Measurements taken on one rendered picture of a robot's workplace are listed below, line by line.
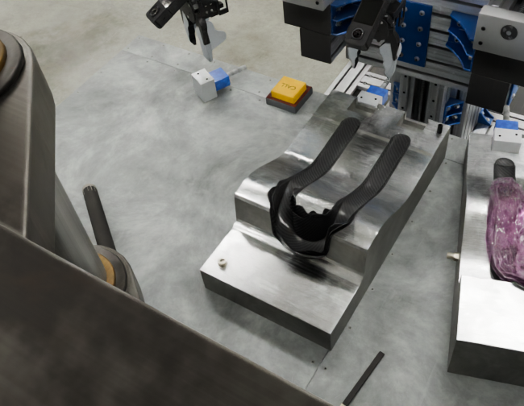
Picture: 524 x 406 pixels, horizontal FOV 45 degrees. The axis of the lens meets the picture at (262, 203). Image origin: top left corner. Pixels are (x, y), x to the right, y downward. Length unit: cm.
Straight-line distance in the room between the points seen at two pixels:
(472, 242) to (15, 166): 88
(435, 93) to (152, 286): 105
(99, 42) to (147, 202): 203
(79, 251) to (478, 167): 89
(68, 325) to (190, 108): 125
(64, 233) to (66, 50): 280
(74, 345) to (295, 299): 81
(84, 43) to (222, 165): 204
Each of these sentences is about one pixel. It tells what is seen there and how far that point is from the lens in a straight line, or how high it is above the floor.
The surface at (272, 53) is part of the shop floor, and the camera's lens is 297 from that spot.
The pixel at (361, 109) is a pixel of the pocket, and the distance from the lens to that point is 135.
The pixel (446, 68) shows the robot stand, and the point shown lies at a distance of 168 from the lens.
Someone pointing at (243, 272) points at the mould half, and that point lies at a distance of 110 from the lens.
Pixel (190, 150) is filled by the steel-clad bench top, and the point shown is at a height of 80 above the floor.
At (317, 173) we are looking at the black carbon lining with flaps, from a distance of 120.
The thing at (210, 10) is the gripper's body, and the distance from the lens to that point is 140.
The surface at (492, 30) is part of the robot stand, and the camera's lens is 143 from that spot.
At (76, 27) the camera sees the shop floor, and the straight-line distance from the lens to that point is 344.
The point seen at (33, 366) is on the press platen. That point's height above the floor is 154.
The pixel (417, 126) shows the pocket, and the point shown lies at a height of 87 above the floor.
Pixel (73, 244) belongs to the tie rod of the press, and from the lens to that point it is 53.
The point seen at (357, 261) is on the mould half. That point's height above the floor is 90.
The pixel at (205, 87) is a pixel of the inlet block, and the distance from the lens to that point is 149.
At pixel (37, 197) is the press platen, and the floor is 152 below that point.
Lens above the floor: 177
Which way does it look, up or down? 50 degrees down
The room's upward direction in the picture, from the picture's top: 9 degrees counter-clockwise
